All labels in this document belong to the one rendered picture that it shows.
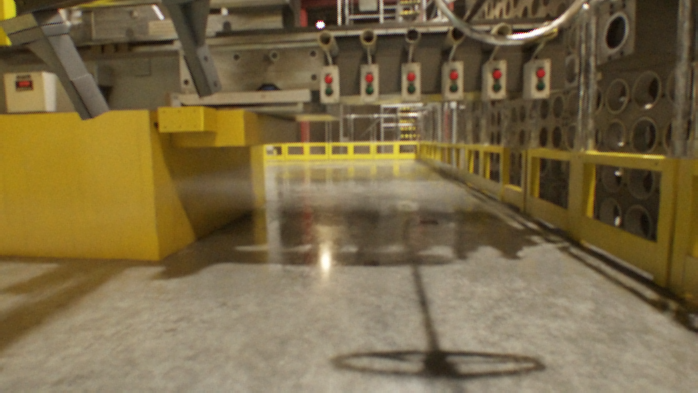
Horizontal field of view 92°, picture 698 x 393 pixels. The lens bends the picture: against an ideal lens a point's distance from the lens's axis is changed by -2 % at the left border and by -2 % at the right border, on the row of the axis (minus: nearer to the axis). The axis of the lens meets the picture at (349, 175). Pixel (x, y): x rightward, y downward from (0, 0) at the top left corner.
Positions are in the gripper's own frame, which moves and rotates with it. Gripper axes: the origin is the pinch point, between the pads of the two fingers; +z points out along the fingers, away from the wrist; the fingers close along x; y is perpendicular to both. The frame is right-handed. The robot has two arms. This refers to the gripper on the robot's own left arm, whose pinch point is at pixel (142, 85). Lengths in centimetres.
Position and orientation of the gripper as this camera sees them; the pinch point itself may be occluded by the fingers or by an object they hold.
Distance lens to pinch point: 40.5
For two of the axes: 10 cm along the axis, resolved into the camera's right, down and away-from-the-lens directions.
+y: 0.8, -4.9, 8.7
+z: 1.9, 8.6, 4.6
